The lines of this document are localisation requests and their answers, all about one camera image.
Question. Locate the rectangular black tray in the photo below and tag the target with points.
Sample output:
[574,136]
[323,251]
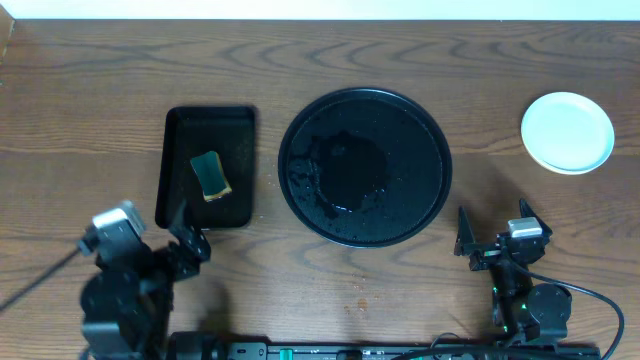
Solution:
[194,130]

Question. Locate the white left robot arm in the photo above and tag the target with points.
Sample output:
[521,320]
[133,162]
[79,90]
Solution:
[128,303]

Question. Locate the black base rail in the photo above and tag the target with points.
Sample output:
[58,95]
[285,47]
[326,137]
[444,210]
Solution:
[207,346]

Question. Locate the round black tray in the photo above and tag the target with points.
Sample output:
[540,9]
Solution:
[365,167]

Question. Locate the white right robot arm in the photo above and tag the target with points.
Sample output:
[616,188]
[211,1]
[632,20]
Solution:
[529,314]

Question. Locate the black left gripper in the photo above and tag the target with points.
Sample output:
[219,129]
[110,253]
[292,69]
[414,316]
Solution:
[190,245]

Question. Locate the green yellow sponge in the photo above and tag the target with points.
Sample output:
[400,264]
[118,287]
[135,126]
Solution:
[210,174]

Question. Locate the green plate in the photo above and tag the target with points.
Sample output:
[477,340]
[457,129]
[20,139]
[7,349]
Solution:
[566,123]
[570,165]

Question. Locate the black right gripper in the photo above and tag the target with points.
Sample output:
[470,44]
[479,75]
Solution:
[466,245]

